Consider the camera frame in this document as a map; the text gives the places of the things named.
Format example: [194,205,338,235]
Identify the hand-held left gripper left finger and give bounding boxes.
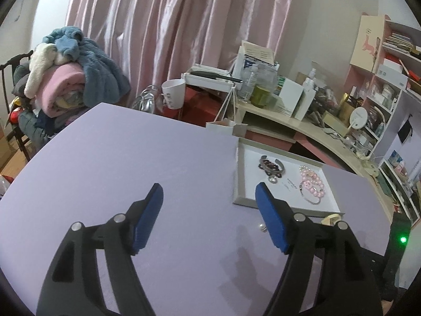
[36,182,164,316]

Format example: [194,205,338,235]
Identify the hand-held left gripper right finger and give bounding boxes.
[255,182,384,316]

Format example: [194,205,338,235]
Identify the grey cardboard tray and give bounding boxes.
[232,137,345,218]

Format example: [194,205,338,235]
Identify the thin silver bangle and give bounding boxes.
[300,184,323,205]

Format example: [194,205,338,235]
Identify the pink bead bracelet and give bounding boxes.
[299,169,326,199]

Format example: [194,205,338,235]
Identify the dark bead bracelet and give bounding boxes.
[258,159,283,177]

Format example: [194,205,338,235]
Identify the cream wrist watch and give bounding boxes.
[320,214,343,226]

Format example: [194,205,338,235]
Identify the grey cuff bracelet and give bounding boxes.
[259,155,285,176]

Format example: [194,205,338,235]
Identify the white pearl bracelet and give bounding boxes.
[299,165,322,185]

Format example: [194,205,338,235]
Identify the beige curved desk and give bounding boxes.
[236,100,396,212]

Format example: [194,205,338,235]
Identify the white paper bag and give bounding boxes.
[206,87,248,138]

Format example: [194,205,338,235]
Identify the silver high-heel shoes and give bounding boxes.
[132,85,166,111]

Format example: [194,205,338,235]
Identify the white mug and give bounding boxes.
[161,78,187,110]

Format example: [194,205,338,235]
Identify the white carton box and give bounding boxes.
[274,78,304,118]

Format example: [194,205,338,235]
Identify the green glass jar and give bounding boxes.
[251,85,272,108]

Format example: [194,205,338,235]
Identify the round white mirror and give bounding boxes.
[348,107,369,130]

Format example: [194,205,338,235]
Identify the blue fleece blanket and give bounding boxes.
[43,26,131,108]

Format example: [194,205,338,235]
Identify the pink rolled blanket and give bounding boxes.
[40,63,87,118]

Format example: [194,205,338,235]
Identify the white and pink bookshelf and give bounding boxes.
[349,15,421,225]

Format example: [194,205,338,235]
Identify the white box of packets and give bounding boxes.
[235,40,280,101]

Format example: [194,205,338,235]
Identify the white fleece blanket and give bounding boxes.
[24,43,57,99]

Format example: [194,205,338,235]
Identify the black wooden chair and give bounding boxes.
[0,50,35,160]

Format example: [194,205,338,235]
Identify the pink curtain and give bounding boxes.
[65,0,308,112]

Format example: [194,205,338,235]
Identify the cupboard door with cat print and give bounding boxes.
[349,14,389,73]

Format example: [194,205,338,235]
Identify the black drawstring pouch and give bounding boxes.
[397,115,414,144]

